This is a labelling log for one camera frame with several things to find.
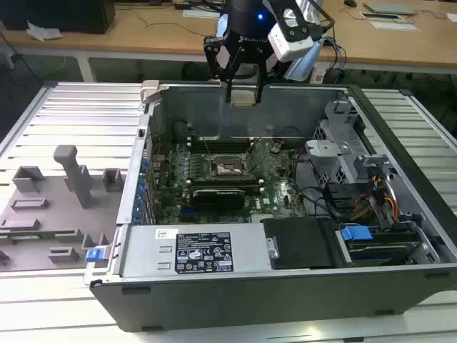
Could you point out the grey parts rack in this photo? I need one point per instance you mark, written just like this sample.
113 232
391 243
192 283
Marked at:
53 200

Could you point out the white paper sheet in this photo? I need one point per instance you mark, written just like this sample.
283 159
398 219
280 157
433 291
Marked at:
392 26

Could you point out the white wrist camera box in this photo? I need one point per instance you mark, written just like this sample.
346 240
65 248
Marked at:
292 43

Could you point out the silver power supply box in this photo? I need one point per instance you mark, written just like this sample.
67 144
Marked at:
150 250

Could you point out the blue expansion slot clip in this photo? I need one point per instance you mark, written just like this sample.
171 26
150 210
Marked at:
136 214
145 164
142 183
138 204
140 192

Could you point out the black mouse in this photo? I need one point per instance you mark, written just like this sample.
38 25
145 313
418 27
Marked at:
350 3

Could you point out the black graphics card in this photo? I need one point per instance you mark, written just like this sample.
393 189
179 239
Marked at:
218 203

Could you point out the green motherboard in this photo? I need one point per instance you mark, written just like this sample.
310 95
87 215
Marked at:
278 186

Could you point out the green RAM stick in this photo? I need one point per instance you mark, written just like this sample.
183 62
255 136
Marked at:
32 236

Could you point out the white keyboard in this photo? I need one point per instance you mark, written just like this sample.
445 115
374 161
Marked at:
196 13

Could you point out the white label tag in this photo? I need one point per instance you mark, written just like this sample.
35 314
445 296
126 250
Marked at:
317 75

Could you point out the black RAM slot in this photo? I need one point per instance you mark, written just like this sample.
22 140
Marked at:
225 185
221 140
225 182
221 150
225 179
221 147
225 188
221 144

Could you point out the silver CPU plate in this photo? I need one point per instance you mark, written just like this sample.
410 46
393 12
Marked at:
243 97

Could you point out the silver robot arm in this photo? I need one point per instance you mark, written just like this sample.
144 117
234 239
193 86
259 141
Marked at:
303 64

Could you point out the hard disk in blue carrier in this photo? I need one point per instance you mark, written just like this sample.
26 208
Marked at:
355 236

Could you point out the black computer tower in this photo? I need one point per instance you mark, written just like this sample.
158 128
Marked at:
53 16

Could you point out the black plastic shroud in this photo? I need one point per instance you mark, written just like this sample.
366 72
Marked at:
300 243

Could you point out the blue case latch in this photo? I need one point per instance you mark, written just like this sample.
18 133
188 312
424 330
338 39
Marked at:
93 255

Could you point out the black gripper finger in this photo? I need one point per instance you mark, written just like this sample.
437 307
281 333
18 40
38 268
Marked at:
262 71
214 57

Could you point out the CPU socket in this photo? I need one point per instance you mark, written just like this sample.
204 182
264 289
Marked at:
228 168

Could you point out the white crumpled paper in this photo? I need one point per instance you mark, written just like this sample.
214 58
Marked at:
44 33

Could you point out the white flat device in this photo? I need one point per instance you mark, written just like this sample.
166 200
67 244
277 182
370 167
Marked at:
378 15

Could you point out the grey metal drive cage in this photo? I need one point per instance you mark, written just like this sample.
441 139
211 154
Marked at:
328 160

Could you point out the grey laptop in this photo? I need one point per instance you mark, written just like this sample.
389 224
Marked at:
389 8

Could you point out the wooden desk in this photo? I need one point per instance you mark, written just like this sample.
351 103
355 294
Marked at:
150 39

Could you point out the black open PC case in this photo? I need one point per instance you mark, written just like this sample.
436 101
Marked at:
250 303

